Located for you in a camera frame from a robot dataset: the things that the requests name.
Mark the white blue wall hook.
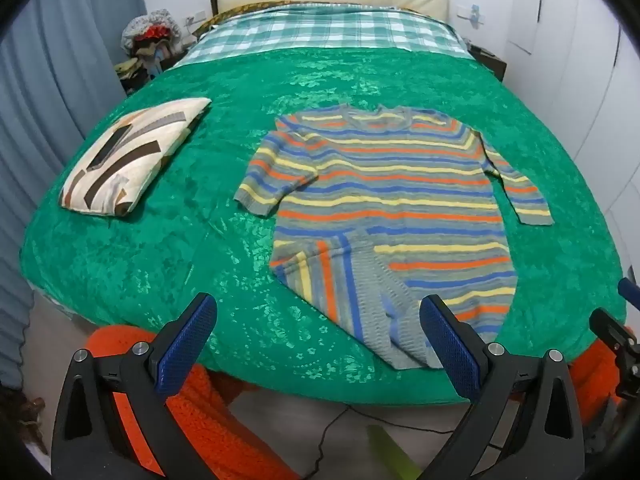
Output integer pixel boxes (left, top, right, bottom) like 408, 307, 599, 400
457, 4, 487, 29

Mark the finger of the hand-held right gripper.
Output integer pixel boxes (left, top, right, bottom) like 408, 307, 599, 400
589, 307, 637, 356
617, 279, 640, 311

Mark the grey blue curtain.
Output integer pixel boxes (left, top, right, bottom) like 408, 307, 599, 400
0, 0, 151, 386

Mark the yellow green flat object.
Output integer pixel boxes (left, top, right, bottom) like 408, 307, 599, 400
366, 425, 418, 480

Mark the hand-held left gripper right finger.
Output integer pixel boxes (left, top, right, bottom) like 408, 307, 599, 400
419, 295, 585, 480

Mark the orange knitted garment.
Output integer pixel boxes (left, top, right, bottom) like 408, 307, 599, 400
82, 325, 626, 480

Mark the brown gold patterned cloth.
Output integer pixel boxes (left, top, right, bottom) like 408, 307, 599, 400
192, 0, 416, 38

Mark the white wardrobe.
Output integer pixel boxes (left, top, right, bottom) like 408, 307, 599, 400
502, 0, 640, 261

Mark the green velvet blanket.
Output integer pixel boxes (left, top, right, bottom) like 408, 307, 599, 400
19, 47, 628, 406

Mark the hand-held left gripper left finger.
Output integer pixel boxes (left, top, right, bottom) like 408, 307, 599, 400
51, 292, 218, 480

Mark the pile of clothes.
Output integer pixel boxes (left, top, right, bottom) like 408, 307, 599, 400
117, 8, 193, 96

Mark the striped knitted sweater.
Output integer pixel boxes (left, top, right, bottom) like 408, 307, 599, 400
234, 105, 555, 371

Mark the cream brown patterned pillow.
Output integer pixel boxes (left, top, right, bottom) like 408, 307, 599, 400
59, 97, 213, 218

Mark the black cable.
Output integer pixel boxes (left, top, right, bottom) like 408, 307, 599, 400
300, 402, 498, 480

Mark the green white checked bedsheet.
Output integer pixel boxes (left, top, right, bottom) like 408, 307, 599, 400
172, 2, 478, 66

